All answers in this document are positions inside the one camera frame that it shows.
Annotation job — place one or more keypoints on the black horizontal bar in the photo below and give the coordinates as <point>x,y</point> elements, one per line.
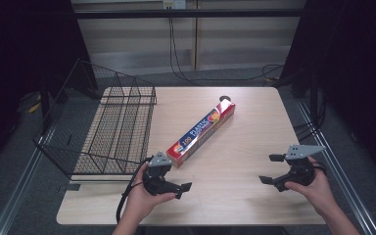
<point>189,13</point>

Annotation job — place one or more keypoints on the person's left hand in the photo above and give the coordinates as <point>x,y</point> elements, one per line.
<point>140,202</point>

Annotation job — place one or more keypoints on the yellow and grey floor object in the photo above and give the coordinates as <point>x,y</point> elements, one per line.
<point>29,103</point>

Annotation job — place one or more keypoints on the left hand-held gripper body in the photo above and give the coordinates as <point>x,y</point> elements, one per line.
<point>156,178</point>

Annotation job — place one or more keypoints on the white wall socket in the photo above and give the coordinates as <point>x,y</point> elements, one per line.
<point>174,4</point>

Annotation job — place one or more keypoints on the aluminium floor rail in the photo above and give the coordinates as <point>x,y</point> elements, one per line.
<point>16,189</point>
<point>339,176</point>

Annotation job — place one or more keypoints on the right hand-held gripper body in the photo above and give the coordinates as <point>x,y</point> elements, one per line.
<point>302,173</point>

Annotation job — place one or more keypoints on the long plastic wrap box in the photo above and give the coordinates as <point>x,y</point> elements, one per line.
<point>202,130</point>

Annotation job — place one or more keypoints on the person's right hand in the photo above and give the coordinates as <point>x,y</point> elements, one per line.
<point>318,192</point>

